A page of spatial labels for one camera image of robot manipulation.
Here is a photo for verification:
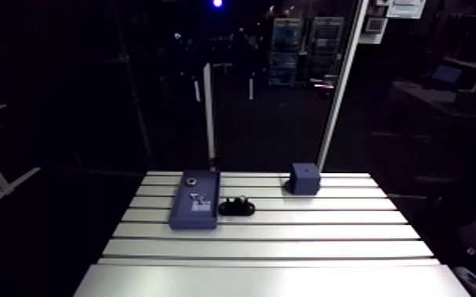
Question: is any dark blue-grey tray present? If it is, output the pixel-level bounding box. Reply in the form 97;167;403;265
168;170;221;231

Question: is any dark blue-grey block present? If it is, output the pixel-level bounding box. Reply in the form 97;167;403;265
289;162;322;196

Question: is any white aluminium post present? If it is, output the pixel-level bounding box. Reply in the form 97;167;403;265
316;0;371;172

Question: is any black oval holder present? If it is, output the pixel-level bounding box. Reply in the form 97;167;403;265
217;197;256;217

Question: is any thin white post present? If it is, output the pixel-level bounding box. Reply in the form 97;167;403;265
202;62;217;171

